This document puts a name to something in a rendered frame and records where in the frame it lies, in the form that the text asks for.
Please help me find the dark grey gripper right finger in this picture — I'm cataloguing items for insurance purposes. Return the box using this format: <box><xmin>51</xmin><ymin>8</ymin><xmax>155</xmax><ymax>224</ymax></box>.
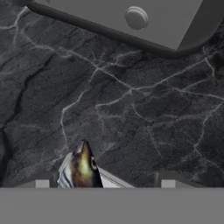
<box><xmin>153</xmin><ymin>171</ymin><xmax>206</xmax><ymax>189</ymax></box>

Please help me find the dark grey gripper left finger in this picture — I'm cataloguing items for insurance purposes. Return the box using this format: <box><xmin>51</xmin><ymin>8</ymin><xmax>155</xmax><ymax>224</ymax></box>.
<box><xmin>2</xmin><ymin>171</ymin><xmax>60</xmax><ymax>189</ymax></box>

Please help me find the silver and dark fish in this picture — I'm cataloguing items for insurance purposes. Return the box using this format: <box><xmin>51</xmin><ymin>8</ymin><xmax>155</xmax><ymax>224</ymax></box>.
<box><xmin>56</xmin><ymin>138</ymin><xmax>136</xmax><ymax>189</ymax></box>

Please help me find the grey digital scale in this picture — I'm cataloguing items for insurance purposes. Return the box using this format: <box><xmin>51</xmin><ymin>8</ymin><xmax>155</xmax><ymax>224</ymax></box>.
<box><xmin>25</xmin><ymin>0</ymin><xmax>224</xmax><ymax>60</ymax></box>

